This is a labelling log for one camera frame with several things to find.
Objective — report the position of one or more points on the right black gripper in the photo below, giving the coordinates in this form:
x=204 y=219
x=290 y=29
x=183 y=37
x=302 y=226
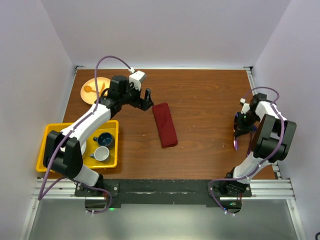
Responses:
x=240 y=130

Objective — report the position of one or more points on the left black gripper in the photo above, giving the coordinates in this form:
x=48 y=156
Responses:
x=140 y=103

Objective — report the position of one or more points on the dark red cloth napkin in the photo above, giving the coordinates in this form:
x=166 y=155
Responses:
x=165 y=126

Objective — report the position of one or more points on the purple iridescent utensil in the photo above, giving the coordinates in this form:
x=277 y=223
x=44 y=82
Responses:
x=251 y=139

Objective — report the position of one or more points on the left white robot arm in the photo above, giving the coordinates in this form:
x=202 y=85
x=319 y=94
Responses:
x=62 y=152

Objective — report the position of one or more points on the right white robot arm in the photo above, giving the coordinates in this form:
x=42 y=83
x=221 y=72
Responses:
x=272 y=137

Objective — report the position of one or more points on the orange plastic fork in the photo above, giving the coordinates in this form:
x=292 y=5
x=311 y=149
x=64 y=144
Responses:
x=102 y=87

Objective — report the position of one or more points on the orange round plate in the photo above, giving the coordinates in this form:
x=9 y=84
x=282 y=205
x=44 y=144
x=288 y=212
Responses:
x=91 y=97

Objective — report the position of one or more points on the orange plastic spoon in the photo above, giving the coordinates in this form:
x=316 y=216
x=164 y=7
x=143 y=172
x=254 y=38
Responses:
x=88 y=89

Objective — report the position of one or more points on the dark blue mug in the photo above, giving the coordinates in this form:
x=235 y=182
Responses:
x=105 y=139

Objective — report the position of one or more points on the yellow plastic bin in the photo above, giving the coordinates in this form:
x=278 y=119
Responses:
x=112 y=127

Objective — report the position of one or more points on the grey white mug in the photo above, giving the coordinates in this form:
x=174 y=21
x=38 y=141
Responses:
x=101 y=154

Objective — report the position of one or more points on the white paper plate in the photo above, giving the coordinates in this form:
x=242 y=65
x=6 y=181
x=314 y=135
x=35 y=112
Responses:
x=83 y=148

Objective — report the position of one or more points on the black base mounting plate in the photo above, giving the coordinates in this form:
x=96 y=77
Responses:
x=175 y=192

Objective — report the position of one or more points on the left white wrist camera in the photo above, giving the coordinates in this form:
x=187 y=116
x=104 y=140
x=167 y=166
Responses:
x=136 y=78

